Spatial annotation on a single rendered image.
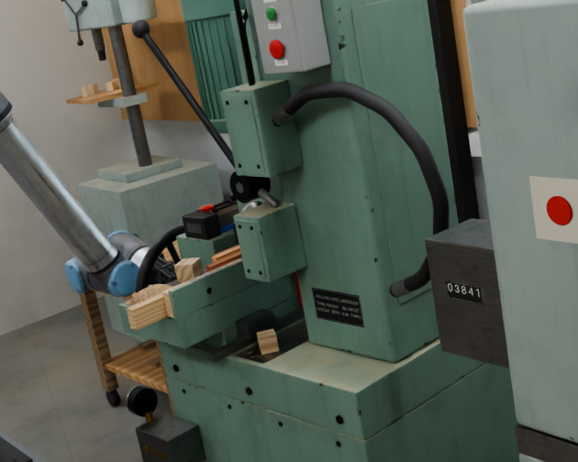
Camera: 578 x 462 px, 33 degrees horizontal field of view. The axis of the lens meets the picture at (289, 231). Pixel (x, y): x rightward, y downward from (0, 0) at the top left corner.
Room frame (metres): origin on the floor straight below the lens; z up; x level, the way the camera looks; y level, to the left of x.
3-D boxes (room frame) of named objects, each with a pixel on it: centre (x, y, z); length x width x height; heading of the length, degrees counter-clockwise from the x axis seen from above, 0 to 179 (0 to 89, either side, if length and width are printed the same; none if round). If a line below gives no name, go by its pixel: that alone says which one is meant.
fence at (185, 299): (1.91, 0.00, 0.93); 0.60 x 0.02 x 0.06; 130
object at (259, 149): (1.67, 0.01, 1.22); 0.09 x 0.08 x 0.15; 40
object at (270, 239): (1.69, 0.04, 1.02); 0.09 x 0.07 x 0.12; 130
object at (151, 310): (1.92, 0.05, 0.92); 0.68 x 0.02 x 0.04; 130
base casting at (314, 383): (1.84, -0.04, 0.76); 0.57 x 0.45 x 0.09; 40
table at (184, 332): (2.02, 0.10, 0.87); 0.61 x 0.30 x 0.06; 130
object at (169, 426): (1.88, 0.33, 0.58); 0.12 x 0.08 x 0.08; 40
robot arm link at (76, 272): (2.43, 0.51, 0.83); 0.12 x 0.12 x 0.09; 38
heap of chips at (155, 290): (1.85, 0.27, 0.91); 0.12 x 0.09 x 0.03; 40
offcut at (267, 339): (1.74, 0.08, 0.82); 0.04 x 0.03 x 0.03; 6
